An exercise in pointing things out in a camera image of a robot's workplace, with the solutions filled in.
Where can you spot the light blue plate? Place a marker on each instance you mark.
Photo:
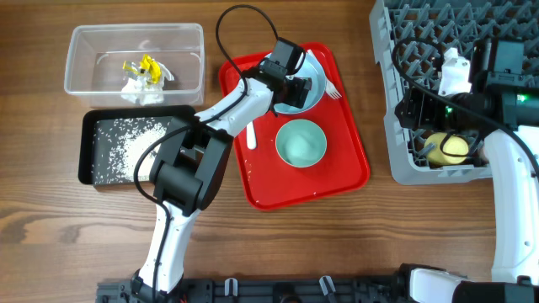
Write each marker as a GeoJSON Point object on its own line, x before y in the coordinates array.
{"type": "Point", "coordinates": [318, 80]}

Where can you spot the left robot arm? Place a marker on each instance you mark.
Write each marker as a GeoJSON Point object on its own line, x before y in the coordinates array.
{"type": "Point", "coordinates": [190, 164]}

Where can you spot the black tray with rice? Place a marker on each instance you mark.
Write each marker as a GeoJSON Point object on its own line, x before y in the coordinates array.
{"type": "Point", "coordinates": [112, 140]}

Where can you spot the mint green bowl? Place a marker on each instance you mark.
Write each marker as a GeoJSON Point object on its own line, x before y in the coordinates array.
{"type": "Point", "coordinates": [301, 143]}

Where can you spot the grey dishwasher rack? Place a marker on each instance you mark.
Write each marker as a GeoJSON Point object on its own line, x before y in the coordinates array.
{"type": "Point", "coordinates": [454, 24]}

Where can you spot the white plastic fork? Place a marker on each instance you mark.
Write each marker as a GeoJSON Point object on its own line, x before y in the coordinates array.
{"type": "Point", "coordinates": [331, 90]}

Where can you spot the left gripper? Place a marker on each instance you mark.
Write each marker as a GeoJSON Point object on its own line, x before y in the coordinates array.
{"type": "Point", "coordinates": [298, 97]}

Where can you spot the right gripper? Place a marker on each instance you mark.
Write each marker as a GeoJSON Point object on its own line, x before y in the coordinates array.
{"type": "Point", "coordinates": [417, 103]}

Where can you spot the yellow snack wrapper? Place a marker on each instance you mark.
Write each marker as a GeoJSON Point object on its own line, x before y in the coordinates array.
{"type": "Point", "coordinates": [147, 69]}

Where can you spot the white napkin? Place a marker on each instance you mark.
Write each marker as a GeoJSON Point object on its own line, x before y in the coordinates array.
{"type": "Point", "coordinates": [142, 93]}

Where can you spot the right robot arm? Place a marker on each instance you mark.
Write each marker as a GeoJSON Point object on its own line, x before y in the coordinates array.
{"type": "Point", "coordinates": [507, 119]}

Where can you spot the clear plastic waste bin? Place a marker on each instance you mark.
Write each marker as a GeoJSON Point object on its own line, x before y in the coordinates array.
{"type": "Point", "coordinates": [97, 52]}

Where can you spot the white plastic spoon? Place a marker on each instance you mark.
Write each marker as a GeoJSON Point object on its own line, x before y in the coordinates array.
{"type": "Point", "coordinates": [251, 136]}

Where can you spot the yellow cup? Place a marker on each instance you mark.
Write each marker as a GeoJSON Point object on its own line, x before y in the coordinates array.
{"type": "Point", "coordinates": [453, 152]}

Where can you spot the red serving tray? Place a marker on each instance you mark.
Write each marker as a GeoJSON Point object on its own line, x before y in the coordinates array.
{"type": "Point", "coordinates": [270, 183]}

